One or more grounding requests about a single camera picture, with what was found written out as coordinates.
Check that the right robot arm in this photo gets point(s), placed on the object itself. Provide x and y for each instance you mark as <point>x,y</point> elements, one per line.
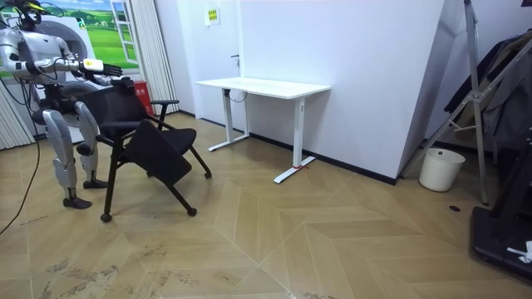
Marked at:
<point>52,65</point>

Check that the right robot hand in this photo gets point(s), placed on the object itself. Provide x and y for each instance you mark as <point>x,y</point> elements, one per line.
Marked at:
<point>95,65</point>

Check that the red box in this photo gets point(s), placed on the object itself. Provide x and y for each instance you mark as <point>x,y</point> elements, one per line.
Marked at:
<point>143,95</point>

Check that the black folding office chair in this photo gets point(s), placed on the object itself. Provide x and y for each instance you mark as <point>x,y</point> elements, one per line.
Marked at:
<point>158,151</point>

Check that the dark hanging clothes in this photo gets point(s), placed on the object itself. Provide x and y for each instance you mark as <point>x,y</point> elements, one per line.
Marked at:
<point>509,104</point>

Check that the landscape window wall poster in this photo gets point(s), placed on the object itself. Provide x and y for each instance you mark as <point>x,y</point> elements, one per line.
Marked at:
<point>104,43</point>

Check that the white door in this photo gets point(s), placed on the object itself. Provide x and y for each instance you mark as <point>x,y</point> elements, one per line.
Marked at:
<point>216,62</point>

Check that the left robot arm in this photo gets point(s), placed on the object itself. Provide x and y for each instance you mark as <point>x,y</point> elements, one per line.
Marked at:
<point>102,80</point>

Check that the robot body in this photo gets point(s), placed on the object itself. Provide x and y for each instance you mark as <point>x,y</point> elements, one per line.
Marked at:
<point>39,47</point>

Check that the white pleated curtain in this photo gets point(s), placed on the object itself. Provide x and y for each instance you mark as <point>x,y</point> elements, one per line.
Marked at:
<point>154,54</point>
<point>11,124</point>

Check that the small black round cap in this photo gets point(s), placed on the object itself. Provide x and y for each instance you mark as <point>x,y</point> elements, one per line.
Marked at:
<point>454,208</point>

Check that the white plastic bucket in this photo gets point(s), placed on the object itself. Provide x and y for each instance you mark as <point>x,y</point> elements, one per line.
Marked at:
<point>439,170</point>

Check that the white washing machine tower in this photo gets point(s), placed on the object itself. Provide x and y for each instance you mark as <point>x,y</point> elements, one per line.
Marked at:
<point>81,39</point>

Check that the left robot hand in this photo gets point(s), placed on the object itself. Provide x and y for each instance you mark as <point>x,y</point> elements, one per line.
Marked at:
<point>124,83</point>

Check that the black stand base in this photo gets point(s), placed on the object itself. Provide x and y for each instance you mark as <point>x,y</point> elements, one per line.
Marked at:
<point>494,236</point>

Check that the white standing desk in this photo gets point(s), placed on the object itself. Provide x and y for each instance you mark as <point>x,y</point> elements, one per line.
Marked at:
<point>270,87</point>

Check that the yellow and white door sign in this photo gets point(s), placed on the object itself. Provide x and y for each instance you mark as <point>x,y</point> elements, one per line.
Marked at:
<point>212,15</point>

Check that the robot legs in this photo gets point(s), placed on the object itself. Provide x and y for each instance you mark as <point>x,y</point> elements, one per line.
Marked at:
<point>58,133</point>

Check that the silver metal stand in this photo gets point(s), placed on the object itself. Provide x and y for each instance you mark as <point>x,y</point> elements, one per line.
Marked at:
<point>474,83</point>

